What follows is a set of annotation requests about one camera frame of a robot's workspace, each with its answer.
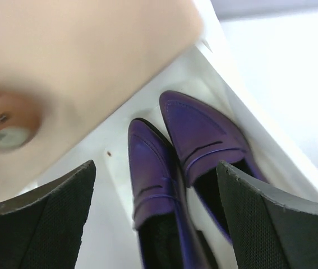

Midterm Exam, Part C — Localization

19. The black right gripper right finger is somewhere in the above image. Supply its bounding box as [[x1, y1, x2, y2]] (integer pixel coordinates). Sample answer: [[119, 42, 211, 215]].
[[216, 161, 318, 268]]

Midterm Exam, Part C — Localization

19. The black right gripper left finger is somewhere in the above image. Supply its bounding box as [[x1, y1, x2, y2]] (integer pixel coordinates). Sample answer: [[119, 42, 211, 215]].
[[0, 160, 96, 268]]

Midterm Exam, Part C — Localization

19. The purple metallic loafer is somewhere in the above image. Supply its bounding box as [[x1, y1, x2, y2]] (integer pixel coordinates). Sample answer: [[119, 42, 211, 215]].
[[128, 118, 219, 268], [159, 91, 267, 240]]

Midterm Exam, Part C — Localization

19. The brown-front pulled-out drawer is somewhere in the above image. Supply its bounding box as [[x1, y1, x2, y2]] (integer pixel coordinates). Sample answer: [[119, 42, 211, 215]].
[[38, 34, 318, 268]]

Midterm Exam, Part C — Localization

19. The beige drawer front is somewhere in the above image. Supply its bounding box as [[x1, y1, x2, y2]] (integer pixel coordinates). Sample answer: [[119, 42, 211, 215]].
[[0, 1, 203, 201]]

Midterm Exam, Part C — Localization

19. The brown bear drawer knob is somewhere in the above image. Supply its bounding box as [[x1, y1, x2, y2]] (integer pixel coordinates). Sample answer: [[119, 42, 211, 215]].
[[0, 89, 43, 151]]

